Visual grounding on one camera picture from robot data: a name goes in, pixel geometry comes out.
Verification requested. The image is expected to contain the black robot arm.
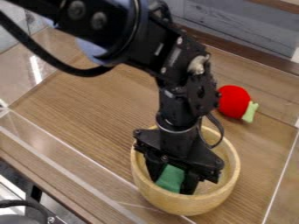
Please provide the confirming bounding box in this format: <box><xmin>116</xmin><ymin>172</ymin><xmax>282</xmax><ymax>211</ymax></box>
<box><xmin>0</xmin><ymin>0</ymin><xmax>224</xmax><ymax>195</ymax></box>

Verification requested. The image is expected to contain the clear acrylic enclosure wall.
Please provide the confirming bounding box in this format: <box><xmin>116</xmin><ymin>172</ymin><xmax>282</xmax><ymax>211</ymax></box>
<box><xmin>0</xmin><ymin>10</ymin><xmax>299</xmax><ymax>224</ymax></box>

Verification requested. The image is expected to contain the black cable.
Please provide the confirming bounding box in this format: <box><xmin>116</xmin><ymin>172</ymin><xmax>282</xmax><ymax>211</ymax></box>
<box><xmin>196</xmin><ymin>113</ymin><xmax>226</xmax><ymax>150</ymax></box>

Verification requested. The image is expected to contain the black table clamp bracket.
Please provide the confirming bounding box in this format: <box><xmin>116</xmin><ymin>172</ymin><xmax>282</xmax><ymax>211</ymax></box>
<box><xmin>24</xmin><ymin>185</ymin><xmax>67</xmax><ymax>224</ymax></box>

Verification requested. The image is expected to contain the brown wooden bowl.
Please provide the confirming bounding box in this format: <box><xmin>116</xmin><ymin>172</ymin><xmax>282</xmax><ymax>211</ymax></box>
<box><xmin>131</xmin><ymin>126</ymin><xmax>240</xmax><ymax>216</ymax></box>

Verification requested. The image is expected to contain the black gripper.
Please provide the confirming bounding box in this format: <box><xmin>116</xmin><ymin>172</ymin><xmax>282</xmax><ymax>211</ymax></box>
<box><xmin>134</xmin><ymin>122</ymin><xmax>224</xmax><ymax>195</ymax></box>

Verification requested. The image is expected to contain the red plush apple toy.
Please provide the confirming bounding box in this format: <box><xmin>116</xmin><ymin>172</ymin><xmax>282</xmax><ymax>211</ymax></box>
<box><xmin>219</xmin><ymin>85</ymin><xmax>259</xmax><ymax>123</ymax></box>

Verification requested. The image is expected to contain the green rectangular block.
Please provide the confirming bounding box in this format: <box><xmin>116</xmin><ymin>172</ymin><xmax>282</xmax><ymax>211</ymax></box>
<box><xmin>155</xmin><ymin>164</ymin><xmax>184</xmax><ymax>193</ymax></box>

